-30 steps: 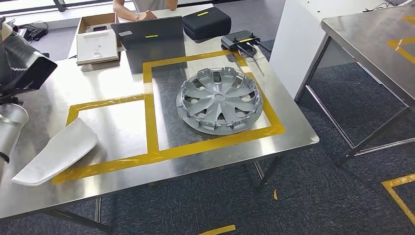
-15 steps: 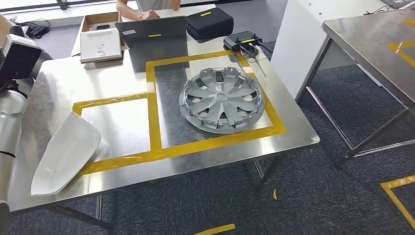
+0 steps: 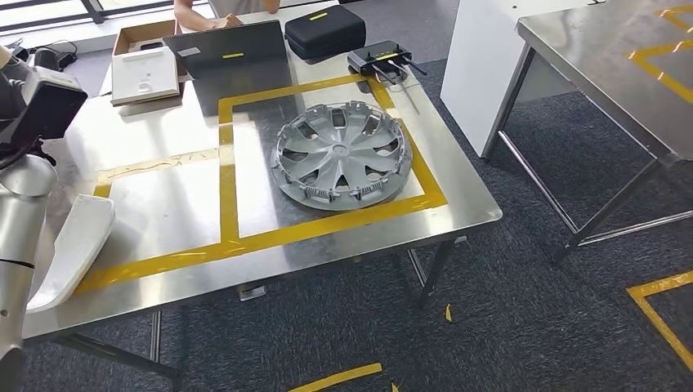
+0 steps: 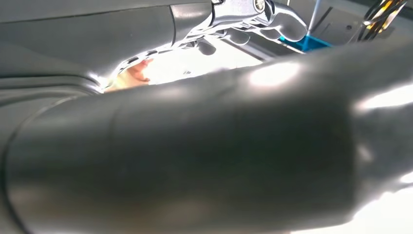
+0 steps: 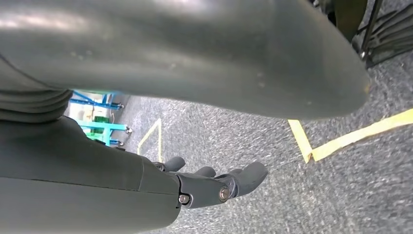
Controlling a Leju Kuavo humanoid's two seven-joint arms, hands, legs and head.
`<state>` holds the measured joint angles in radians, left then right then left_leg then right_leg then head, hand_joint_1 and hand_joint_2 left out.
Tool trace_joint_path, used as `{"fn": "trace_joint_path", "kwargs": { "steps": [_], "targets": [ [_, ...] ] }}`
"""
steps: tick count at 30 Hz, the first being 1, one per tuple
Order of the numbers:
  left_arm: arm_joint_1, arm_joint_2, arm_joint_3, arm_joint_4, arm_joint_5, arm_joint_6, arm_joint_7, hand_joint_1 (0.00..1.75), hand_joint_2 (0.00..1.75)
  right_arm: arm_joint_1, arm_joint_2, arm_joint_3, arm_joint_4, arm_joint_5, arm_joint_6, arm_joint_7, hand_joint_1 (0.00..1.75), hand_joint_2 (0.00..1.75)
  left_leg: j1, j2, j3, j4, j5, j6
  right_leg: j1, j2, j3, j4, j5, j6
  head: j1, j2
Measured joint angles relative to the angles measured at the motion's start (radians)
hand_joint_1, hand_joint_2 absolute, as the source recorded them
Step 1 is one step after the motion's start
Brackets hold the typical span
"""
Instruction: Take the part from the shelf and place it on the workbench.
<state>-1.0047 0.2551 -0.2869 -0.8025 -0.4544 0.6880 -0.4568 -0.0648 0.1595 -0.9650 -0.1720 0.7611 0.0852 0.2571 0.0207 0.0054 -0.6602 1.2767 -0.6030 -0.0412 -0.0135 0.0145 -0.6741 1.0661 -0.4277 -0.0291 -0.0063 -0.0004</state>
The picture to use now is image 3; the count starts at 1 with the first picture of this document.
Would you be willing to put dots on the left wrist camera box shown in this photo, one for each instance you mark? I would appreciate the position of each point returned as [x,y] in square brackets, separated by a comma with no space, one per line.
[54,111]

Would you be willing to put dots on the white plastic fender part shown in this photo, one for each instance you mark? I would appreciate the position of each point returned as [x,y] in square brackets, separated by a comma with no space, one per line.
[70,254]

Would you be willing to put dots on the person's forearm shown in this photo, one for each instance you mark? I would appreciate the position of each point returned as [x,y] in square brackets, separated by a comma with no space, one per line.
[189,19]

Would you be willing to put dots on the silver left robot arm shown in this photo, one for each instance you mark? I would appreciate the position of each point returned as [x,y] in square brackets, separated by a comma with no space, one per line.
[21,227]

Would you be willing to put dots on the person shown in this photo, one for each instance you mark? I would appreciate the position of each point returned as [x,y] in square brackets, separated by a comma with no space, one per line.
[243,5]

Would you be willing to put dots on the silver plastic wheel hubcap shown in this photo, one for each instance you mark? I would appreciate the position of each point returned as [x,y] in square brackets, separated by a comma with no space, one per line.
[341,157]

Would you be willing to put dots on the dark grey laptop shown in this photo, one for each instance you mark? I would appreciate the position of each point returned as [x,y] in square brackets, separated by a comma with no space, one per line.
[227,48]

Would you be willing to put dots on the stainless steel table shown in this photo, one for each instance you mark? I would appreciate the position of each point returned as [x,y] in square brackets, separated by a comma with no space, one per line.
[595,54]

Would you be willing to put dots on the stainless steel workbench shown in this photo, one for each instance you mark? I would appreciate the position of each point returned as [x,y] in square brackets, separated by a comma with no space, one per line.
[162,216]

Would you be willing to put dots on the black zip case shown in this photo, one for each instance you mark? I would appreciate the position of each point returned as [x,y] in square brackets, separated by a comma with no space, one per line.
[325,32]

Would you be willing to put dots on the yellow floor tape square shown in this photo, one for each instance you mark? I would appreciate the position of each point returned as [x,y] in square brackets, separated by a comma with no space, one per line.
[660,283]
[346,374]

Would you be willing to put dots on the black router with antennas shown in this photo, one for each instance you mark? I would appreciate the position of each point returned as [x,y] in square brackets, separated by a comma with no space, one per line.
[376,54]

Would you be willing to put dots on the white panel table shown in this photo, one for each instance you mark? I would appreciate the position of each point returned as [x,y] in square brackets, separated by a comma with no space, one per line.
[476,81]

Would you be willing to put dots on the person's hand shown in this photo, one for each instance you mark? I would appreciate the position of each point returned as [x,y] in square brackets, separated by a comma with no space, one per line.
[227,22]

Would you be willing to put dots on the floor power socket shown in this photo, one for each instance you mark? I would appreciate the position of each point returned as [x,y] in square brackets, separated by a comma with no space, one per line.
[252,293]

